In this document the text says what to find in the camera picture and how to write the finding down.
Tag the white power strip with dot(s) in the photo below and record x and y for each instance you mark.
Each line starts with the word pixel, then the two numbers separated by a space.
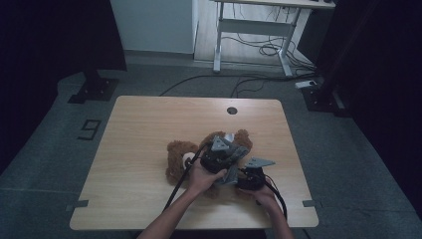
pixel 306 84

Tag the dark curtain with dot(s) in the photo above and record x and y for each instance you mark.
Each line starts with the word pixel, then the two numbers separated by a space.
pixel 381 66
pixel 49 49

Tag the grey tape strip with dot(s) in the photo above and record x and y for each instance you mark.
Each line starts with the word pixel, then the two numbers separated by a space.
pixel 311 203
pixel 78 205

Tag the white metal desk frame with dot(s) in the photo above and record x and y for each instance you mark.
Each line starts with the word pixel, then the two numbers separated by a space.
pixel 255 27

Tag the person's right hand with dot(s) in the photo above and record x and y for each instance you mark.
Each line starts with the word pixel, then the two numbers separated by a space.
pixel 265 197

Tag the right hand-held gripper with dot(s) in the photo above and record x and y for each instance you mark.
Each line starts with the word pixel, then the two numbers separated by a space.
pixel 252 177

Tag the person's left hand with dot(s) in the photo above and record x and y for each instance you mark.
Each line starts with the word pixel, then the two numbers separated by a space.
pixel 200 181

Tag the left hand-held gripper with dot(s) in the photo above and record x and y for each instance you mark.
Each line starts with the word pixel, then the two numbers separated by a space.
pixel 215 159

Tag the black stand base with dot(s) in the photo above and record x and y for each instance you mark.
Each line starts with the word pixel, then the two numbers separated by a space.
pixel 323 99
pixel 96 89

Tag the brown teddy bear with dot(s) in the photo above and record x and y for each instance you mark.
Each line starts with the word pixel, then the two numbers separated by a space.
pixel 175 159

